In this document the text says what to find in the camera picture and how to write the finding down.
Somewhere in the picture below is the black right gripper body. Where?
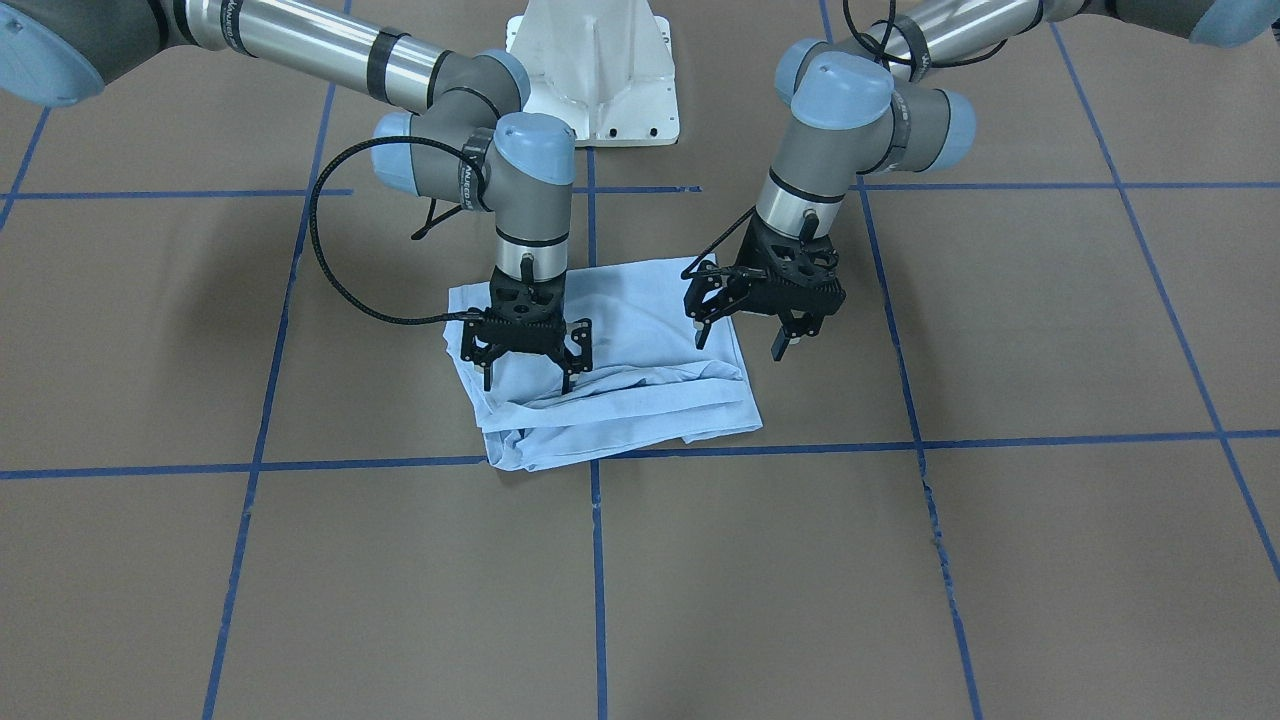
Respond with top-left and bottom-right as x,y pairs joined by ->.
460,268 -> 593,366

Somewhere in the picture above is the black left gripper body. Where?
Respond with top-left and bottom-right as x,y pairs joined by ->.
730,218 -> 846,316

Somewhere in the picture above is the light blue t-shirt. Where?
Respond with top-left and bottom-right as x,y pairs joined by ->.
443,258 -> 763,471

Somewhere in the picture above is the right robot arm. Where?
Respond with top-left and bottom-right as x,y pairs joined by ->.
1,1 -> 593,391

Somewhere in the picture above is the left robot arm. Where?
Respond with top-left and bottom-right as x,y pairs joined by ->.
684,1 -> 1277,359

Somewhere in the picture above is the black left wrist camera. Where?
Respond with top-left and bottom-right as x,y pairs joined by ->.
682,260 -> 750,324

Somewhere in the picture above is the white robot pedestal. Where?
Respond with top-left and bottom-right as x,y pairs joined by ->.
506,1 -> 681,147

